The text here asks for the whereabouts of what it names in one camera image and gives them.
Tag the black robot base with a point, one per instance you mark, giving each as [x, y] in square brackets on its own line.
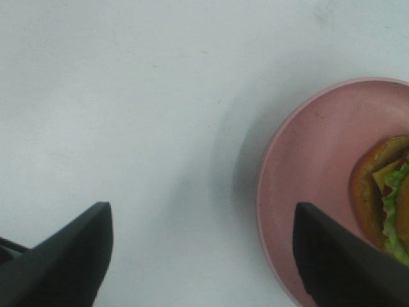
[10, 250]

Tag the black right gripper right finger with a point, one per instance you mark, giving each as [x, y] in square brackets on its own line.
[339, 269]

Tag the pink round plate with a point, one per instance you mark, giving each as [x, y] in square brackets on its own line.
[311, 158]

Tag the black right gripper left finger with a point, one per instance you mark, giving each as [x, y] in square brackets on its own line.
[67, 269]

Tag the burger with lettuce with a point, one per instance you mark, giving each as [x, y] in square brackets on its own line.
[379, 196]

